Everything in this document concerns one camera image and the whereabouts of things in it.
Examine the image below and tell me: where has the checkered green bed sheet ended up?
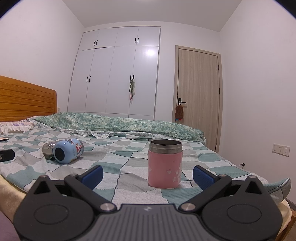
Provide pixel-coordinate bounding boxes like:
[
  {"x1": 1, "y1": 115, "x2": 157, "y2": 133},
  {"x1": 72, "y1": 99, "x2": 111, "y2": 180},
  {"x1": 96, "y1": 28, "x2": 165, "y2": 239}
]
[{"x1": 0, "y1": 126, "x2": 292, "y2": 204}]

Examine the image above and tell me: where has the green floral quilt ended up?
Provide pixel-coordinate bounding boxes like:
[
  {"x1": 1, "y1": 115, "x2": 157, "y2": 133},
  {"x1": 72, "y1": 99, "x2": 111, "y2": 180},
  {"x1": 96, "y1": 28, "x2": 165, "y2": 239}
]
[{"x1": 29, "y1": 112, "x2": 206, "y2": 144}]

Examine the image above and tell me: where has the wooden door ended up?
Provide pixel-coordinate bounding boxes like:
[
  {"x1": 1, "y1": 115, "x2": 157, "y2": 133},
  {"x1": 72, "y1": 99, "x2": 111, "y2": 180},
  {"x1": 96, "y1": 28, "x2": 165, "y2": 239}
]
[{"x1": 173, "y1": 46, "x2": 223, "y2": 152}]

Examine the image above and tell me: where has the pink steel cup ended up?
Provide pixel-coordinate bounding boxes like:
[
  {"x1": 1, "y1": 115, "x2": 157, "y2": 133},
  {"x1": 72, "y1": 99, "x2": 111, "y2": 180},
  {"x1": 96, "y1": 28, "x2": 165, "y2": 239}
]
[{"x1": 148, "y1": 139, "x2": 183, "y2": 189}]

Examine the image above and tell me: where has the green hanging ornament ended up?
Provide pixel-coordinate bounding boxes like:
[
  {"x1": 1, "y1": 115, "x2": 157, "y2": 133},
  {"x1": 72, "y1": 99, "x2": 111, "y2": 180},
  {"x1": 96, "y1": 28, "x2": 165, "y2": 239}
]
[{"x1": 129, "y1": 77, "x2": 135, "y2": 100}]

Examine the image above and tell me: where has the silver steel flask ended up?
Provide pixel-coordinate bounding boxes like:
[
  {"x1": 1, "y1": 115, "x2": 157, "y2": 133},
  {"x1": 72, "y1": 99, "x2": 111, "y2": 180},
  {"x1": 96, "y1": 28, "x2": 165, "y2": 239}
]
[{"x1": 42, "y1": 142, "x2": 57, "y2": 160}]

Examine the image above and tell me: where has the pink phone on bed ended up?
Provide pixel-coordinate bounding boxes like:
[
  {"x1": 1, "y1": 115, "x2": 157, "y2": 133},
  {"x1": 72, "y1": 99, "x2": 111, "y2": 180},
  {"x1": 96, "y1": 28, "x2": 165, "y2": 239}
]
[{"x1": 0, "y1": 137, "x2": 9, "y2": 142}]

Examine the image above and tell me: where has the blue cartoon steel cup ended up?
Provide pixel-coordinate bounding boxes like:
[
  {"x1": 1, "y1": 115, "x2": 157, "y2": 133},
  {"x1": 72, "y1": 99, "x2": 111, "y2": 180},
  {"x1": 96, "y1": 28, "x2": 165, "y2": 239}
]
[{"x1": 53, "y1": 138, "x2": 84, "y2": 164}]

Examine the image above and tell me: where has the white wall socket panel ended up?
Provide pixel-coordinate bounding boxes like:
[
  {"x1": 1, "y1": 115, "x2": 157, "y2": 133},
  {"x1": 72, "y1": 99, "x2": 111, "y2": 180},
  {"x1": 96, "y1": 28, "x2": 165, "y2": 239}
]
[{"x1": 273, "y1": 144, "x2": 290, "y2": 157}]

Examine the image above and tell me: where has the white wardrobe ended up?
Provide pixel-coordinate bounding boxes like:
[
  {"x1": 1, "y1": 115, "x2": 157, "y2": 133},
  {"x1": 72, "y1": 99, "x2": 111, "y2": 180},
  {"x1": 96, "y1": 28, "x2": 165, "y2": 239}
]
[{"x1": 67, "y1": 26, "x2": 161, "y2": 120}]

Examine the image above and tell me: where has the floral ruffled pillow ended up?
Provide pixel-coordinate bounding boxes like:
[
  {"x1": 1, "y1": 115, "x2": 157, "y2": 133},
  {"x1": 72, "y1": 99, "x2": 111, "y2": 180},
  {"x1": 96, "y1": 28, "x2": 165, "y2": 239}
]
[{"x1": 0, "y1": 120, "x2": 35, "y2": 135}]

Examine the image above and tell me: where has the wooden headboard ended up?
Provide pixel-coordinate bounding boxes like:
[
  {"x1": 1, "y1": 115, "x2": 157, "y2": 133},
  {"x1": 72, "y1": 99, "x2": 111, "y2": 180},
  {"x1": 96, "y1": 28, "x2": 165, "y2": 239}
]
[{"x1": 0, "y1": 76, "x2": 58, "y2": 121}]

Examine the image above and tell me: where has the brown plush toy on handle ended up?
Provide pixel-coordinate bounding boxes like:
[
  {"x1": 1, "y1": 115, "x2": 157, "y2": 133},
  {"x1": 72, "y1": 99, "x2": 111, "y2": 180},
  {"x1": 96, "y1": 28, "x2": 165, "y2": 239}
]
[{"x1": 175, "y1": 104, "x2": 184, "y2": 121}]

